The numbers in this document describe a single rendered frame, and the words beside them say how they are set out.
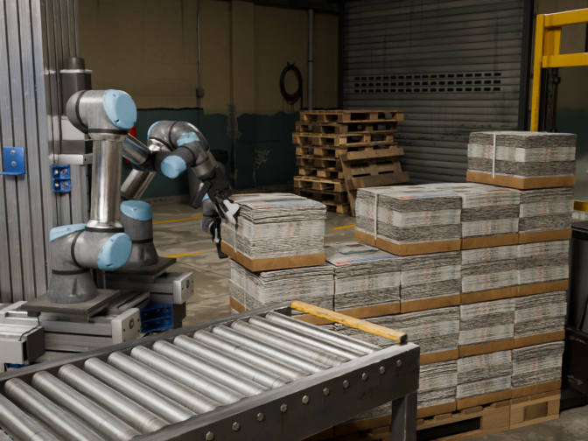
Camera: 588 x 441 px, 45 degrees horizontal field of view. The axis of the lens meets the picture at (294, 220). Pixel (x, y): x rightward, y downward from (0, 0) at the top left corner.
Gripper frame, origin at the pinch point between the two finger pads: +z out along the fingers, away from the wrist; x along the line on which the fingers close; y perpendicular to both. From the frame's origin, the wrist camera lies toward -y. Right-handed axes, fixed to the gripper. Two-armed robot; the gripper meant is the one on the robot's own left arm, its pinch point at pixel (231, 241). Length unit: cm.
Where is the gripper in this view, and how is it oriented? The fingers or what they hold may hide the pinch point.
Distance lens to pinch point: 294.3
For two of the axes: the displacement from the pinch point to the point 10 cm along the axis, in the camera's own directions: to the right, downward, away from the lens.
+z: 3.8, 1.5, -9.1
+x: 9.2, -0.6, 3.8
